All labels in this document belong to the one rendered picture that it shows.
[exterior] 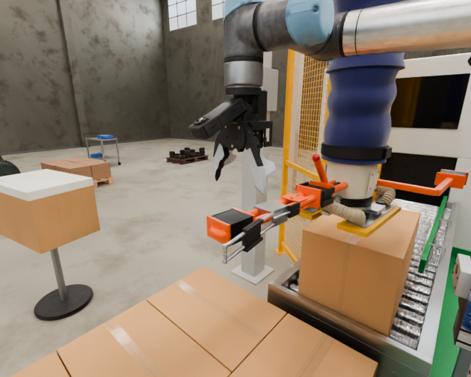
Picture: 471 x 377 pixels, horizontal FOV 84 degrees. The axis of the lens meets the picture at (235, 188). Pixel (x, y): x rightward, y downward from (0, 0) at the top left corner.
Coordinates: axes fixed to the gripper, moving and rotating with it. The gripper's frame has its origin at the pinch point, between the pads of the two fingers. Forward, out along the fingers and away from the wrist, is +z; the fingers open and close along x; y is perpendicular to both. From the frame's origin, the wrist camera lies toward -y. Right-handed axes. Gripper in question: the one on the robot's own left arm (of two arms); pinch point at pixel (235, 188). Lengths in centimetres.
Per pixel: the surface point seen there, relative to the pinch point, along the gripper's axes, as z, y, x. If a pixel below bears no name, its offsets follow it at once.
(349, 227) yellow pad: 20.4, 43.6, -6.4
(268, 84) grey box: -34, 122, 99
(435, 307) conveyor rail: 72, 102, -26
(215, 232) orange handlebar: 8.6, -5.3, 0.3
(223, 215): 6.8, -1.2, 2.8
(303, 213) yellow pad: 20.4, 43.2, 10.5
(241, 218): 6.8, 0.6, -1.1
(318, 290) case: 65, 63, 12
